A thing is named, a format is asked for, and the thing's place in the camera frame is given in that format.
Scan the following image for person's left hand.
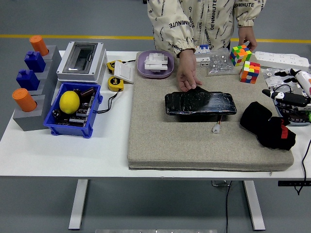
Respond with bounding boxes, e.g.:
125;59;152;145
237;26;258;53

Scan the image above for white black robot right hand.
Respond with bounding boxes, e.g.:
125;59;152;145
261;68;311;108

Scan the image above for person's right hand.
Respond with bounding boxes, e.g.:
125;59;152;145
176;50;204;92

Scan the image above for black rag with red tag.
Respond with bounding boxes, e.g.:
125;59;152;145
240;101;296;151

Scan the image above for colourful puzzle cube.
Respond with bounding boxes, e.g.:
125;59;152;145
240;61;261;84
229;44;253;67

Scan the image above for white blue circuit breaker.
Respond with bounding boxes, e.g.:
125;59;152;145
194;44;211;70

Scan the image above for white power strip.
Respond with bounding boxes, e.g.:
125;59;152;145
254;50;311;72

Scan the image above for clear bags of washers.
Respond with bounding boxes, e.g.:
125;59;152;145
262;67;302;89

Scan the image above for clear bag of nuts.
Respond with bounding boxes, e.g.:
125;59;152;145
206;48;238;77

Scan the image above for clear parts container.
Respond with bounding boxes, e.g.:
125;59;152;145
274;98;311;126

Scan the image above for person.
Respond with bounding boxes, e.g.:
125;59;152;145
147;0;267;92

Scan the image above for purple tray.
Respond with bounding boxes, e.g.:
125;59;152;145
136;50;175;79

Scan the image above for grey-brown mat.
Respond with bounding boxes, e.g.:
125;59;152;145
126;51;294;172

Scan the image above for yellow tape measure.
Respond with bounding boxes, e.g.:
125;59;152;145
107;76;124;92
106;60;122;75

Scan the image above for black table control box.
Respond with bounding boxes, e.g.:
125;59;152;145
277;181;311;187

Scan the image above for yellow lemon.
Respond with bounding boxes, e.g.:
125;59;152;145
59;90;81;115

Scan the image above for blue plastic bin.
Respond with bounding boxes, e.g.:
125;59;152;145
43;82;104;139

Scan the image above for white table leg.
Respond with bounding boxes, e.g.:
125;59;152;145
242;181;266;231
68;179;89;231

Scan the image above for orange cylinder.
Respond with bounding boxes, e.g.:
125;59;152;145
12;88;37;113
29;35;49;57

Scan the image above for blue block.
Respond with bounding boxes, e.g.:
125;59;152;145
16;69;40;90
24;50;46;73

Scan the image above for grey stepped block holder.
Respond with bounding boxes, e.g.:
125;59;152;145
12;45;62;132

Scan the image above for black looped cable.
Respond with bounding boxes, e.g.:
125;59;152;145
272;83;294;97

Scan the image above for white switch parts stack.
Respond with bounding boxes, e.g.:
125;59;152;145
144;52;170;73

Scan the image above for white wall switch plate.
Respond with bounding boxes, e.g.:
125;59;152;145
113;60;135;85

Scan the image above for white wire connector plug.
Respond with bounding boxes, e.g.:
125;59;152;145
212;116;225;134

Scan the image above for black tape measure strap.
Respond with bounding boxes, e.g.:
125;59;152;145
97;91;119;114

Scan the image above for black hanging cable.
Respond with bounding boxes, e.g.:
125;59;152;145
296;139;311;196

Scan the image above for grey electrical enclosure box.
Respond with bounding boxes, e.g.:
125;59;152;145
56;41;108;84

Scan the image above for black cable under table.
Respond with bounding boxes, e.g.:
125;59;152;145
225;181;233;233

